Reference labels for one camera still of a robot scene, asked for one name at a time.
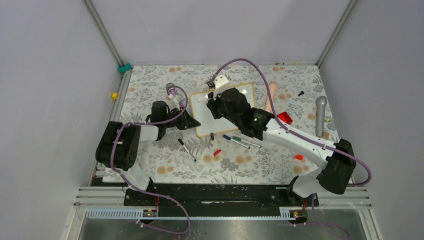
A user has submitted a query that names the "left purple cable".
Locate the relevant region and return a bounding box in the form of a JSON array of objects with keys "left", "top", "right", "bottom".
[{"left": 109, "top": 85, "right": 192, "bottom": 236}]

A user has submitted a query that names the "silver microphone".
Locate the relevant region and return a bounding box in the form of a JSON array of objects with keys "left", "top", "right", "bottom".
[{"left": 315, "top": 95, "right": 328, "bottom": 138}]

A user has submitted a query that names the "floral table mat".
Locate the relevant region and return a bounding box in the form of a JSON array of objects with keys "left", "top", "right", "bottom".
[{"left": 119, "top": 63, "right": 326, "bottom": 185}]

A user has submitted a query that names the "small wooden cube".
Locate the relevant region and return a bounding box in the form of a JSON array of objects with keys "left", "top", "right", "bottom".
[{"left": 322, "top": 131, "right": 330, "bottom": 140}]

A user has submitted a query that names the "white slotted cable duct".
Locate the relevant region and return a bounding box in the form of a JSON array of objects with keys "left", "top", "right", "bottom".
[{"left": 85, "top": 208, "right": 298, "bottom": 221}]

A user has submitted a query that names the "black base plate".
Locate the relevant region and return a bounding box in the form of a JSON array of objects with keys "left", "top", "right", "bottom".
[{"left": 123, "top": 183, "right": 319, "bottom": 215}]

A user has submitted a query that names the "red marker cap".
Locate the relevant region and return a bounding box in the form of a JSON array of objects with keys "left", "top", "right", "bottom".
[{"left": 213, "top": 149, "right": 222, "bottom": 157}]

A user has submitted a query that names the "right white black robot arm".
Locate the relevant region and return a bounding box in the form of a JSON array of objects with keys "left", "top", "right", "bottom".
[{"left": 206, "top": 88, "right": 357, "bottom": 206}]

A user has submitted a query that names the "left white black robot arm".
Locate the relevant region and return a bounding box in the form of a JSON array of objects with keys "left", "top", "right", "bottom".
[{"left": 95, "top": 101, "right": 201, "bottom": 206}]

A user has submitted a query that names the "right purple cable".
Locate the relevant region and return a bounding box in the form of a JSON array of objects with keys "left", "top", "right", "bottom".
[{"left": 208, "top": 58, "right": 373, "bottom": 240}]

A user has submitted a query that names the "red small box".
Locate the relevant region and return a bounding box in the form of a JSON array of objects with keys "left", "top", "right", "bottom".
[{"left": 277, "top": 111, "right": 293, "bottom": 125}]

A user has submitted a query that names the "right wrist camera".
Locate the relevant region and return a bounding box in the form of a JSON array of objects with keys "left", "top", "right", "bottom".
[{"left": 207, "top": 74, "right": 230, "bottom": 100}]

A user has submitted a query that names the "green whiteboard marker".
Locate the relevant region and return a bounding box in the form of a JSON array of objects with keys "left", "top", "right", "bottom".
[{"left": 232, "top": 136, "right": 262, "bottom": 148}]

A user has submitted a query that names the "pink cylinder microphone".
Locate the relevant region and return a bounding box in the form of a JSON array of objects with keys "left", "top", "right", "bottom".
[{"left": 264, "top": 81, "right": 278, "bottom": 113}]

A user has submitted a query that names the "red triangular block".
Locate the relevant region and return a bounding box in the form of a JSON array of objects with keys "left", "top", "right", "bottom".
[{"left": 293, "top": 154, "right": 304, "bottom": 161}]

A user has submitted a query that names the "purple cable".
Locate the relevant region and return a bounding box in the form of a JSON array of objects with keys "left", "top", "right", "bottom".
[
  {"left": 109, "top": 85, "right": 192, "bottom": 236},
  {"left": 208, "top": 58, "right": 373, "bottom": 240}
]

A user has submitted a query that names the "yellow framed whiteboard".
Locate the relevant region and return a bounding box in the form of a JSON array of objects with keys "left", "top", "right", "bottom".
[{"left": 189, "top": 83, "right": 256, "bottom": 138}]

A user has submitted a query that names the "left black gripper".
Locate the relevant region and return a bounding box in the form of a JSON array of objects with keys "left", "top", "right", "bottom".
[{"left": 162, "top": 106, "right": 200, "bottom": 130}]

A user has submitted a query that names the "purple glitter microphone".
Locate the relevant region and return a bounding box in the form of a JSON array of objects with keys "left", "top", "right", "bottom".
[{"left": 165, "top": 83, "right": 179, "bottom": 96}]

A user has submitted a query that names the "blue whiteboard marker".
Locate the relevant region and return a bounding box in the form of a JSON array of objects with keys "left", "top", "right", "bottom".
[{"left": 223, "top": 134, "right": 251, "bottom": 149}]

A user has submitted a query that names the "teal corner clamp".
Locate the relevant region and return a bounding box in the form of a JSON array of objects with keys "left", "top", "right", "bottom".
[{"left": 117, "top": 63, "right": 133, "bottom": 74}]

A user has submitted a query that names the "black whiteboard marker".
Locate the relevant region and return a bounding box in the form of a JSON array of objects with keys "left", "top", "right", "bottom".
[{"left": 177, "top": 138, "right": 197, "bottom": 162}]

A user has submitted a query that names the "yellow small cube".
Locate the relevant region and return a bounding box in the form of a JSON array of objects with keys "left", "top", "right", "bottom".
[{"left": 111, "top": 92, "right": 118, "bottom": 100}]

